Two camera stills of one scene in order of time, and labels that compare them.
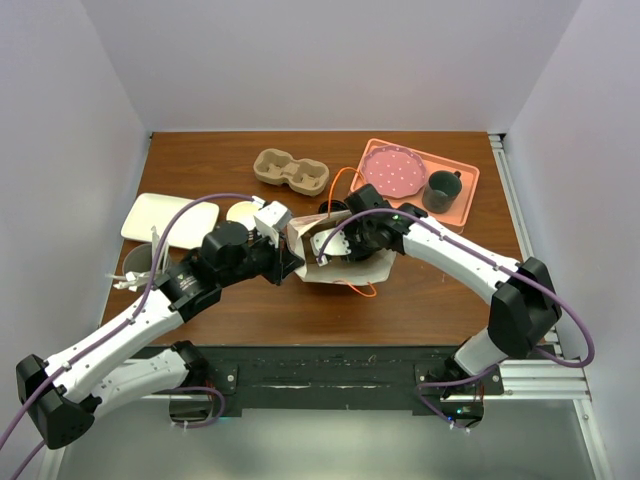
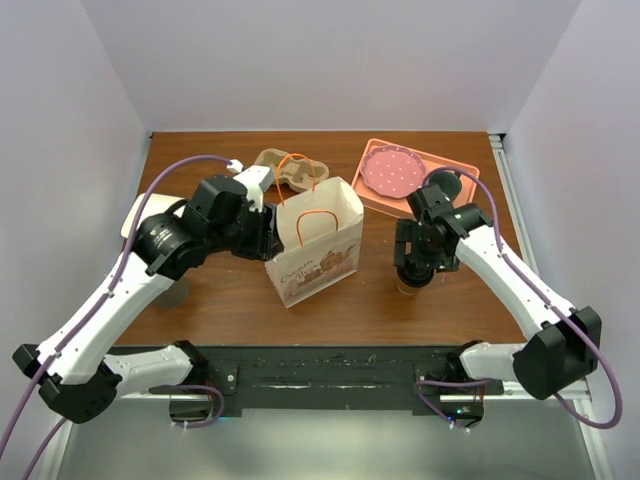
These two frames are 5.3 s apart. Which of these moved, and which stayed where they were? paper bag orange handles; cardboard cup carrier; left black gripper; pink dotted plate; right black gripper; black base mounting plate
Moved: left black gripper; paper bag orange handles; right black gripper
Stayed: black base mounting plate; cardboard cup carrier; pink dotted plate
